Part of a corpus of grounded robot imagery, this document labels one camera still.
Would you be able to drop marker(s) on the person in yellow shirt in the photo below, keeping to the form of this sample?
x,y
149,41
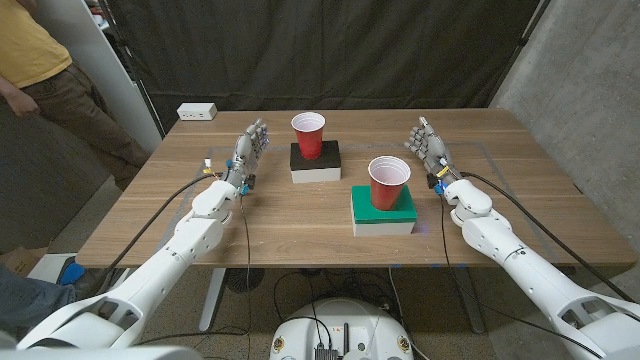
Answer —
x,y
30,45

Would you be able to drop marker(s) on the white robot torso base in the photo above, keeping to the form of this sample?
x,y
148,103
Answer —
x,y
345,325

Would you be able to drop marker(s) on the grey table leg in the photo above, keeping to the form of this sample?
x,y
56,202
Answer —
x,y
467,300

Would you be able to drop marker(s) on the white power strip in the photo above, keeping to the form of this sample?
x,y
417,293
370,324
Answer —
x,y
196,111

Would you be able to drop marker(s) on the black curtain backdrop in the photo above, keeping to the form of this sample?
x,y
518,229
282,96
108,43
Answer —
x,y
325,50

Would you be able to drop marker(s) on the white partition panel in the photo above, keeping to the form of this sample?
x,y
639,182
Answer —
x,y
100,60

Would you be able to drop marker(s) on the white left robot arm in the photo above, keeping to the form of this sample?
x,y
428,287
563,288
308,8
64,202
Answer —
x,y
150,275

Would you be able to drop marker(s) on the blue floor object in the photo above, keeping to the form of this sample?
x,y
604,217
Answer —
x,y
72,274

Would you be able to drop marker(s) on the person in blue jeans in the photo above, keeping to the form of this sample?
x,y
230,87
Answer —
x,y
30,300

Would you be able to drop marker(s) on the black round floor fan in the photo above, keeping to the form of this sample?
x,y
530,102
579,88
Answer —
x,y
245,280

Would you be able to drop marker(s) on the white floor board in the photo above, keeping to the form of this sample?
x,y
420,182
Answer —
x,y
45,265

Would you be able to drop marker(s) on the red plastic cup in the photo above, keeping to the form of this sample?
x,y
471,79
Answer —
x,y
309,140
387,192

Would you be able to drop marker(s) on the black-topped white block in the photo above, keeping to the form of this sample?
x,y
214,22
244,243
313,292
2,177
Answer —
x,y
327,162

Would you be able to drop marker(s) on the black curtain stand pole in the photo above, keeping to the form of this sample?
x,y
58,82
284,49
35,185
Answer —
x,y
520,42
150,107

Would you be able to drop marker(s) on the white table leg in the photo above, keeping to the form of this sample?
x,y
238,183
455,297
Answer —
x,y
212,300

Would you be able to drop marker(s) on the cardboard box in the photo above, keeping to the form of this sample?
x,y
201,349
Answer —
x,y
20,261

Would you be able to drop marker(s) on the green-topped white block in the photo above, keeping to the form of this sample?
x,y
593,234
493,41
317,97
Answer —
x,y
362,212

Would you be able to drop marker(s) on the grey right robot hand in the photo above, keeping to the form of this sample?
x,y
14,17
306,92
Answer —
x,y
432,150

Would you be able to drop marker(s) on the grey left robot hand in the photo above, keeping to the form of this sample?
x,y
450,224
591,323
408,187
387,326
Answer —
x,y
245,155

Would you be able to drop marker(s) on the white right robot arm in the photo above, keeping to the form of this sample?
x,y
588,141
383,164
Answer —
x,y
525,270

